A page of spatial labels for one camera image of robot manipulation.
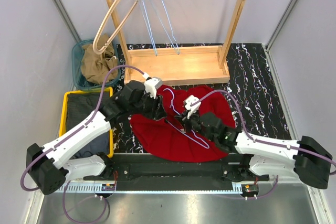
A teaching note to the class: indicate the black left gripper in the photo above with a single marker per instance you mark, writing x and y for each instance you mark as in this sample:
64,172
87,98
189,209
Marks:
157,110

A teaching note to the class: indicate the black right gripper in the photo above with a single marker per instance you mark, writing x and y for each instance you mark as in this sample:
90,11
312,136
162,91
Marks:
185,121

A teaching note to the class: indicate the red skirt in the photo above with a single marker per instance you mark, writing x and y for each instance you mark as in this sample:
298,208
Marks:
160,139

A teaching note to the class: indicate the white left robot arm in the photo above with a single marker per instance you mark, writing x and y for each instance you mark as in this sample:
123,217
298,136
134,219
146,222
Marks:
50,166

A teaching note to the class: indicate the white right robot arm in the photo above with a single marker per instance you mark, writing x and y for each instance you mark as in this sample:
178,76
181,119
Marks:
303,159

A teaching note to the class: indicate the wooden clothes rack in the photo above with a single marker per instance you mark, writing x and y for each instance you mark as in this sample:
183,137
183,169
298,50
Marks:
194,65

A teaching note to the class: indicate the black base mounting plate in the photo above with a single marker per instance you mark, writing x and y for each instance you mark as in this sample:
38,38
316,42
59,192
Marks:
129,167

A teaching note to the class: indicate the black marble pattern mat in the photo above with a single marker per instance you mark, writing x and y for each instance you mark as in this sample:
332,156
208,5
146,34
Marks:
253,88

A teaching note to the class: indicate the tan garment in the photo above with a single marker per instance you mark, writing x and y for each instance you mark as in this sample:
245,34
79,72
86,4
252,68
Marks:
94,67

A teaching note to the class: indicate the yellow plastic bin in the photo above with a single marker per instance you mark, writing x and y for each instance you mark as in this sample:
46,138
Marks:
62,129

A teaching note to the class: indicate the teal plastic basket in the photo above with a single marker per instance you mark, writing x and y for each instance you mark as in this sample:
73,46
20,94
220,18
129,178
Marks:
79,80

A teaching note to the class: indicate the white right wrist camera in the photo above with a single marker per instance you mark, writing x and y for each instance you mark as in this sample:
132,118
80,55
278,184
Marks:
191,104

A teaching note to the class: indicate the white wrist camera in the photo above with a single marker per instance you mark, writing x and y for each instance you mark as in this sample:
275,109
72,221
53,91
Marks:
191,104
151,85

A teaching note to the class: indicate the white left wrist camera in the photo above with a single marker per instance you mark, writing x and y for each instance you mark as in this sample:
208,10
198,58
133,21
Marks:
151,85

